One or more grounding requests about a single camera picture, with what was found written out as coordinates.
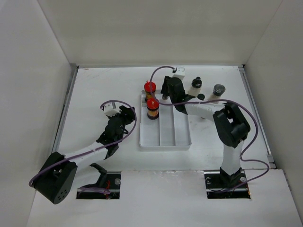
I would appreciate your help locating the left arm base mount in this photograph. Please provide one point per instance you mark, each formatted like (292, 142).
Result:
(107, 186)

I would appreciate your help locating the white powder shaker bottle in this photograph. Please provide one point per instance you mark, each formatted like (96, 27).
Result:
(195, 88)

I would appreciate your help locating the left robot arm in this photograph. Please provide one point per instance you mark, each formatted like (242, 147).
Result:
(55, 178)

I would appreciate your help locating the small dark spice bottle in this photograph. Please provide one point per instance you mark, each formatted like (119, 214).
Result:
(164, 97)

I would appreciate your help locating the white plastic organizer tray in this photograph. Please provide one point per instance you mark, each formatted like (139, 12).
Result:
(169, 132)

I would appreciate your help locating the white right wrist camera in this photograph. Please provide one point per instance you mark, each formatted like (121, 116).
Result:
(179, 72)

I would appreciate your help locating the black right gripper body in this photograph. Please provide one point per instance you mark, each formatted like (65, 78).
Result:
(165, 89)

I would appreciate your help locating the small red spice bottle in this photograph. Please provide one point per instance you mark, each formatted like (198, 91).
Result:
(201, 97)

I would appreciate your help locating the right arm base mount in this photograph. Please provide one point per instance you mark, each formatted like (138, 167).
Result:
(218, 187)

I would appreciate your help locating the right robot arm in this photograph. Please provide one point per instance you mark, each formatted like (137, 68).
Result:
(231, 125)

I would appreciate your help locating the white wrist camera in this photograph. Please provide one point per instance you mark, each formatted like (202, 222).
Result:
(179, 72)
(110, 109)

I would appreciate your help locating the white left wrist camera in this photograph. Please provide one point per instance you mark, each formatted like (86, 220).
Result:
(110, 109)

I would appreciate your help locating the red-lid chili sauce jar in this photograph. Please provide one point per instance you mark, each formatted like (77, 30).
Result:
(149, 88)

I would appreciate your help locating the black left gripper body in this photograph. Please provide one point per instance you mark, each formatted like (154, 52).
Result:
(126, 118)

